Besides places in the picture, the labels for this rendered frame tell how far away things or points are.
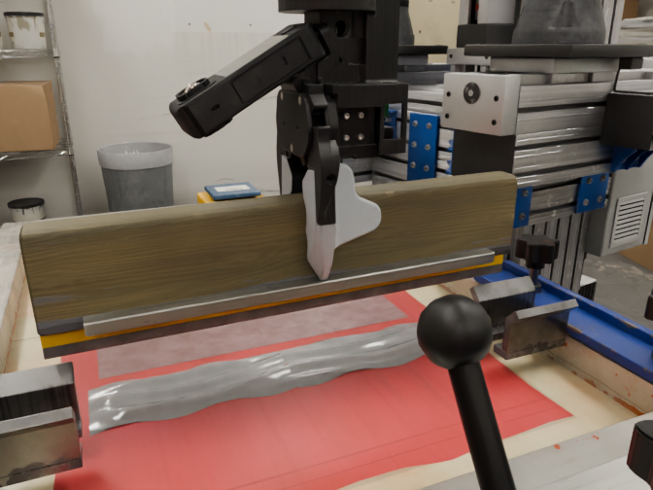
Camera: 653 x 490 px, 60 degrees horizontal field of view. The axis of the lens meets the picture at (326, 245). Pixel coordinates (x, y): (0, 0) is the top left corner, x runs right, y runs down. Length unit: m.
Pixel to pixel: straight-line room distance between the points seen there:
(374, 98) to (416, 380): 0.27
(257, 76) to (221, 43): 3.76
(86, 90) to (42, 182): 0.67
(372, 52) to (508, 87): 0.51
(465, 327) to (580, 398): 0.38
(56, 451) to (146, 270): 0.13
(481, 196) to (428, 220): 0.06
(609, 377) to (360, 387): 0.22
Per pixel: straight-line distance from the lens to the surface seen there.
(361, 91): 0.42
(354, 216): 0.44
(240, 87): 0.40
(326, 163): 0.40
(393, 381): 0.55
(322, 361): 0.57
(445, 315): 0.20
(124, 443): 0.50
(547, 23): 1.05
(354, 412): 0.51
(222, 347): 0.61
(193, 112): 0.40
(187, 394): 0.54
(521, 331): 0.56
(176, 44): 4.11
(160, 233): 0.42
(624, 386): 0.57
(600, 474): 0.35
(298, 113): 0.42
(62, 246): 0.42
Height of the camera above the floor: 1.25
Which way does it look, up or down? 19 degrees down
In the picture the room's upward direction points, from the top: straight up
